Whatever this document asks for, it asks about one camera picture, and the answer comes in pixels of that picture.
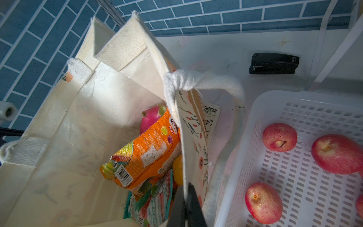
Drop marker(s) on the cream floral tote bag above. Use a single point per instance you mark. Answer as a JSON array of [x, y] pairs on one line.
[[51, 178]]

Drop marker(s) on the colourful snack bag top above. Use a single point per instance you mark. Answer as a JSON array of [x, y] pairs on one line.
[[140, 164]]

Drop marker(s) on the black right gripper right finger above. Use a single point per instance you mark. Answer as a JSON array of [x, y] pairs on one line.
[[194, 215]]

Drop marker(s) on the white wooden shelf rack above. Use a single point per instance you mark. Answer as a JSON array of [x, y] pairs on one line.
[[325, 55]]

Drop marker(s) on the pink dragon fruit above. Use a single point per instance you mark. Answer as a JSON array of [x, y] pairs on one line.
[[151, 116]]

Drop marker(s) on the black small device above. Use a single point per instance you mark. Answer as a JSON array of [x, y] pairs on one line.
[[273, 63]]

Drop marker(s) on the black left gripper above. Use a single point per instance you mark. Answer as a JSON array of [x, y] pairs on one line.
[[8, 112]]

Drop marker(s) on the teal snack bag top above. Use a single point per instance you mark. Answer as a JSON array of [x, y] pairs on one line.
[[152, 208]]

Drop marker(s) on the red apple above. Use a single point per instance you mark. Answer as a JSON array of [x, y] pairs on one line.
[[279, 137], [264, 203], [338, 154]]

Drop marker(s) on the aluminium corner post left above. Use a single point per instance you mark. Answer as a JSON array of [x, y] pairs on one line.
[[112, 12]]

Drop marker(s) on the yellow potato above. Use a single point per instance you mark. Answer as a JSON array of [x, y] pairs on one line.
[[178, 173]]

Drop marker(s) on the white plastic fruit basket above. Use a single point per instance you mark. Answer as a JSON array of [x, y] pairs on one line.
[[312, 197]]

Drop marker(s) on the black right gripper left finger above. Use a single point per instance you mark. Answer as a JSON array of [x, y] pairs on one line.
[[178, 213]]

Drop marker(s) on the yellow round fruit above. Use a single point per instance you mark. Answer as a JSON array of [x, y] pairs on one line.
[[359, 205]]

